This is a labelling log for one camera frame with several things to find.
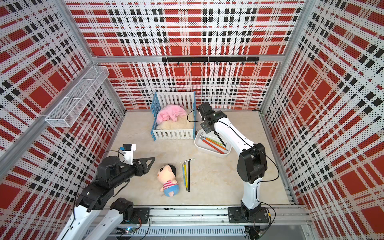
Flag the yellow hex key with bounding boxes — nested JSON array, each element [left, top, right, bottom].
[[184, 160, 188, 192]]

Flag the light blue hex key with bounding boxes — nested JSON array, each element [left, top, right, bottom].
[[182, 164, 187, 189]]

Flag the red hex key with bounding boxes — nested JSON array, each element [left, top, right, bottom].
[[201, 138, 227, 155]]

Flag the white plastic storage box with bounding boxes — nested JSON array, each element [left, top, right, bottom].
[[194, 130, 232, 158]]

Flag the cartoon boy plush doll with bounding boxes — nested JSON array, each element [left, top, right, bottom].
[[157, 165, 180, 197]]

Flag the white wire mesh basket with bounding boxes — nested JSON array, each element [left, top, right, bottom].
[[45, 66, 109, 128]]

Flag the black hook rail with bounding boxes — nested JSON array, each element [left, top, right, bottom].
[[162, 57, 260, 64]]

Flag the white and blue toy crib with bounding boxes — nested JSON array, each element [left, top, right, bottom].
[[151, 92, 197, 141]]

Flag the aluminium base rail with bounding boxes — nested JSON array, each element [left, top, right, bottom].
[[107, 205, 316, 240]]

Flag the pink cloth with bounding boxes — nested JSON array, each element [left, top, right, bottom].
[[156, 105, 187, 125]]

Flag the green circuit board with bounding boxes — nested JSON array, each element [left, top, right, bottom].
[[125, 227, 136, 235]]

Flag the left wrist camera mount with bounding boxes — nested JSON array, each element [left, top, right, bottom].
[[119, 144, 137, 165]]

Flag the cream fluffy mattress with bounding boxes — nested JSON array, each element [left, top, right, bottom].
[[156, 115, 194, 130]]

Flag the thin black hex key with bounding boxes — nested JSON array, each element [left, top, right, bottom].
[[187, 158, 196, 192]]

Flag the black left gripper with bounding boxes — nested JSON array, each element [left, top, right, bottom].
[[110, 156, 156, 188]]

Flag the orange hex key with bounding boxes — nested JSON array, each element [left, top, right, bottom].
[[201, 136, 229, 152]]

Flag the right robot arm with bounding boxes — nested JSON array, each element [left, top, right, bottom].
[[198, 102, 268, 211]]

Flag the large black hex key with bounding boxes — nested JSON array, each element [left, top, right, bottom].
[[214, 130, 227, 148]]

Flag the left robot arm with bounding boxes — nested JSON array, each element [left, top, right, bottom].
[[58, 156, 156, 240]]

